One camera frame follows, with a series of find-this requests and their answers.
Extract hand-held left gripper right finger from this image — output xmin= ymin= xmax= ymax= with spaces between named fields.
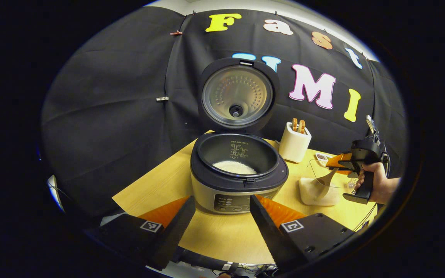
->
xmin=250 ymin=194 xmax=358 ymax=273

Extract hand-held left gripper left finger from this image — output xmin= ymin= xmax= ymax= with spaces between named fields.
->
xmin=85 ymin=196 xmax=197 ymax=271

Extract black silver rice cooker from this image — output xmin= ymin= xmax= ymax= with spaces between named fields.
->
xmin=190 ymin=57 xmax=289 ymax=215

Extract white rice layer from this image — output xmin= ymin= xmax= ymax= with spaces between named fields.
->
xmin=212 ymin=160 xmax=258 ymax=175

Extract clear glass bowl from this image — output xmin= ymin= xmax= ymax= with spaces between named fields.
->
xmin=299 ymin=158 xmax=358 ymax=206

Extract white toaster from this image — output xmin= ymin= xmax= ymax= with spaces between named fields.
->
xmin=279 ymin=122 xmax=312 ymax=163

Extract black backdrop cloth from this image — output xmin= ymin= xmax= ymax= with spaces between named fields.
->
xmin=40 ymin=6 xmax=408 ymax=219

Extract tangled black cables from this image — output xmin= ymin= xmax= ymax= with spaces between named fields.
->
xmin=242 ymin=264 xmax=278 ymax=277

